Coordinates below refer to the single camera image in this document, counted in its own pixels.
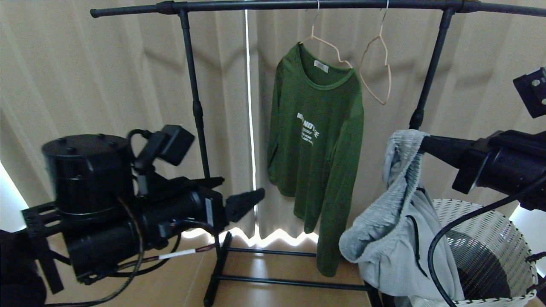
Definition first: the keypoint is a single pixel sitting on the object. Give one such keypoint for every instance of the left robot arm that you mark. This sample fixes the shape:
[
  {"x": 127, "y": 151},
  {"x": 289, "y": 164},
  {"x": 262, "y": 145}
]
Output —
[{"x": 85, "y": 175}]

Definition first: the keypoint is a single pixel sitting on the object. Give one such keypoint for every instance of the black clothes rack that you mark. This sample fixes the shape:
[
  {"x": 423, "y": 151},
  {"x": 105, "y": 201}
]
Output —
[{"x": 256, "y": 5}]

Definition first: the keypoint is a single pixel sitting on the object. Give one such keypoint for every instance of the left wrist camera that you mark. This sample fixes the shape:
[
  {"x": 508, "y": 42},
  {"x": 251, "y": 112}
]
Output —
[{"x": 175, "y": 145}]

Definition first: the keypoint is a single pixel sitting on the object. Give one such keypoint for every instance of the pink clothes hanger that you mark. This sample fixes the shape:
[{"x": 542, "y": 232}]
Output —
[
  {"x": 381, "y": 25},
  {"x": 313, "y": 30}
]

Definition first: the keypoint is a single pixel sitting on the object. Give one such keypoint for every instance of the green long-sleeved shirt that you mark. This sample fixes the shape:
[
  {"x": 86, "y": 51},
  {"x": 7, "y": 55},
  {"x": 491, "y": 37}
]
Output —
[{"x": 315, "y": 170}]

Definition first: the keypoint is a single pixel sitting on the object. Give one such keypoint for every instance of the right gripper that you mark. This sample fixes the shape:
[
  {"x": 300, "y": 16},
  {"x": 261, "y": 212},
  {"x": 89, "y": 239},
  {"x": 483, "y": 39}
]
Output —
[{"x": 507, "y": 166}]

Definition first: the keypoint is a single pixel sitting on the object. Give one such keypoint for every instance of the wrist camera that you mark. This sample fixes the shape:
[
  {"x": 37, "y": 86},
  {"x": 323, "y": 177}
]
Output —
[
  {"x": 533, "y": 94},
  {"x": 175, "y": 145}
]

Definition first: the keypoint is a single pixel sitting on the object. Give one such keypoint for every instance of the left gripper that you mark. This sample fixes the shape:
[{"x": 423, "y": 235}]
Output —
[{"x": 128, "y": 238}]

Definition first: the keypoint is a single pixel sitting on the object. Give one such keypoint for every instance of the white laundry basket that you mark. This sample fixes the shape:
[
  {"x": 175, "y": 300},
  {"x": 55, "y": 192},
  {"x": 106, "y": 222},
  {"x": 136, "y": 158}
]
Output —
[{"x": 486, "y": 217}]

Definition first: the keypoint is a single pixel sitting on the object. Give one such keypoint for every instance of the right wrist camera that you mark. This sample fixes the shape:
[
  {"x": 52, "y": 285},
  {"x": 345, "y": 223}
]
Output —
[{"x": 533, "y": 94}]

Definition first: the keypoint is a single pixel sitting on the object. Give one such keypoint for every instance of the pale grey garment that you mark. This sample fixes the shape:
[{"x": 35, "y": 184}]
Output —
[{"x": 396, "y": 247}]

